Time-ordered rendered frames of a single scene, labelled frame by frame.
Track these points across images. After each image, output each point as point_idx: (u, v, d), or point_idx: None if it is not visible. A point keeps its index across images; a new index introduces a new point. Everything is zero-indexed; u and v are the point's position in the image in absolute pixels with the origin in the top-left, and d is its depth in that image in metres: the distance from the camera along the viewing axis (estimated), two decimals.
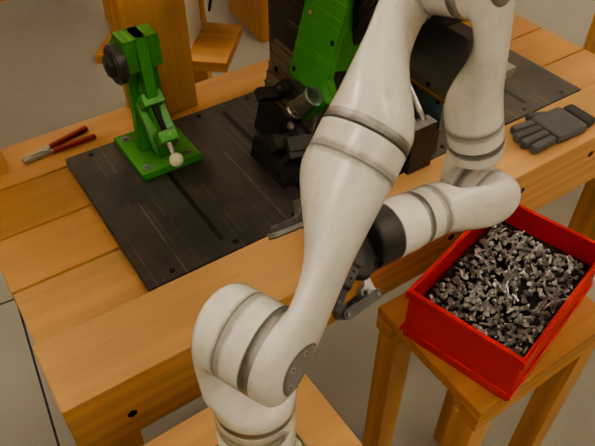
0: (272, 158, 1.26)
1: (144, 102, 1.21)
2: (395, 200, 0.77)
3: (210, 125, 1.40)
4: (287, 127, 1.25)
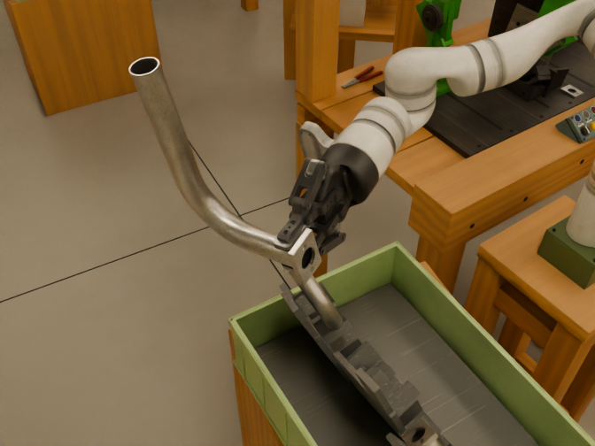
0: (519, 82, 1.91)
1: (444, 43, 1.85)
2: (367, 142, 0.78)
3: None
4: None
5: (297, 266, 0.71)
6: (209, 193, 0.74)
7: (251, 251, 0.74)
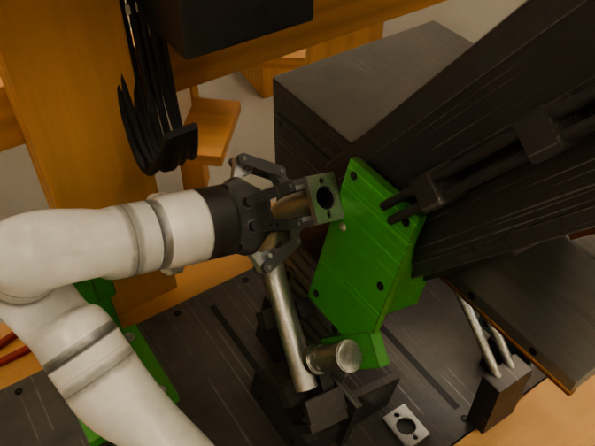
0: (282, 415, 0.85)
1: None
2: (197, 257, 0.63)
3: (193, 332, 0.99)
4: None
5: (329, 193, 0.73)
6: None
7: None
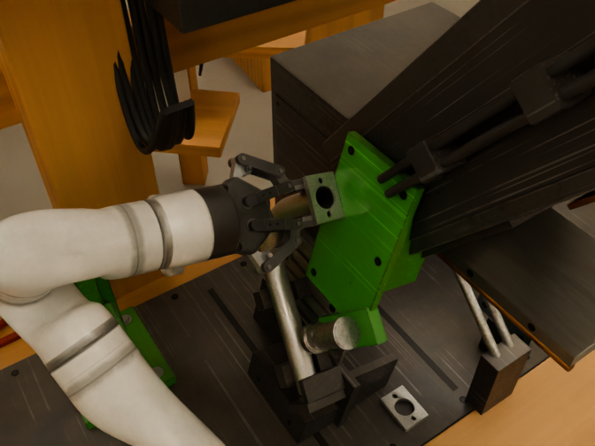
0: (281, 396, 0.85)
1: None
2: (197, 257, 0.63)
3: (190, 315, 0.98)
4: None
5: (329, 193, 0.73)
6: None
7: None
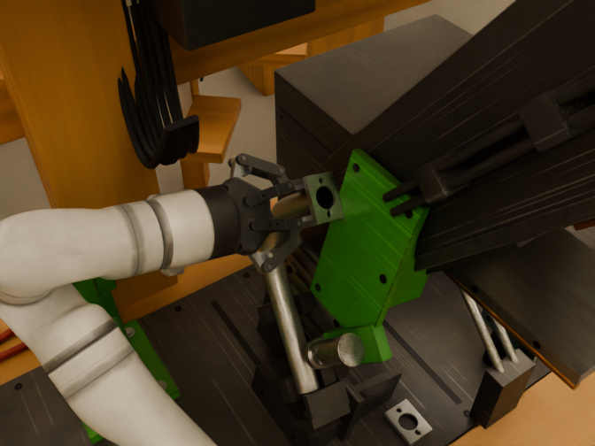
0: (284, 411, 0.84)
1: None
2: (197, 257, 0.63)
3: (194, 327, 0.98)
4: None
5: (329, 193, 0.73)
6: None
7: None
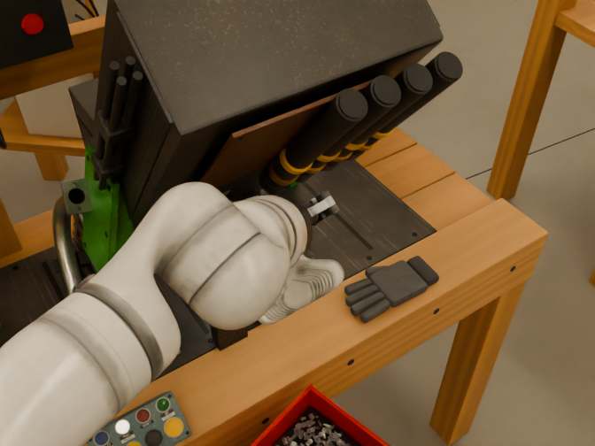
0: None
1: None
2: (282, 200, 0.58)
3: (24, 280, 1.30)
4: None
5: (82, 193, 1.04)
6: (61, 239, 1.13)
7: (73, 200, 1.10)
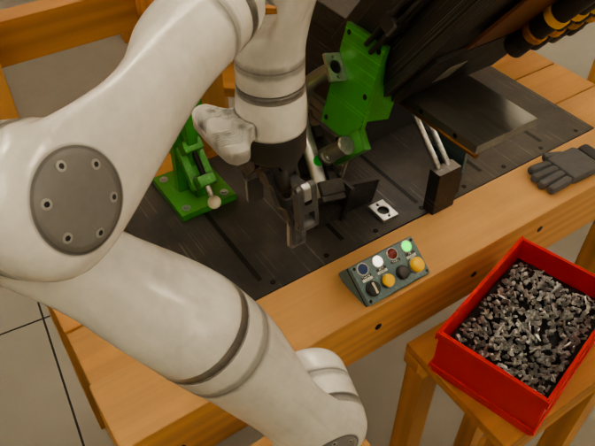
0: None
1: (185, 149, 1.28)
2: (304, 118, 0.65)
3: None
4: None
5: (337, 65, 1.22)
6: None
7: None
